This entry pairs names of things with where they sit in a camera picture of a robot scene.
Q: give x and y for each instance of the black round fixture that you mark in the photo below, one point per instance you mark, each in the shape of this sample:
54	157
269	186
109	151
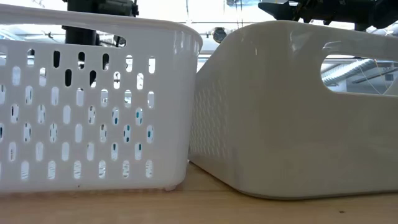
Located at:
219	35

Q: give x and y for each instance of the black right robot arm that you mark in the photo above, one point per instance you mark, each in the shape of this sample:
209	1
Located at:
388	12

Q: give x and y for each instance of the grey plastic basket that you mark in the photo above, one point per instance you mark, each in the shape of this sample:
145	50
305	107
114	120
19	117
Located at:
280	124

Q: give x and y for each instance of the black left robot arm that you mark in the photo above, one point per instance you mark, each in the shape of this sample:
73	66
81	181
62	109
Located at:
99	7

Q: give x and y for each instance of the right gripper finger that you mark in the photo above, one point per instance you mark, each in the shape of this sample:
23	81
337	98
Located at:
280	8

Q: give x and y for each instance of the white perforated plastic basket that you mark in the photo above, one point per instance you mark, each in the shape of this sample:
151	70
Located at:
174	109

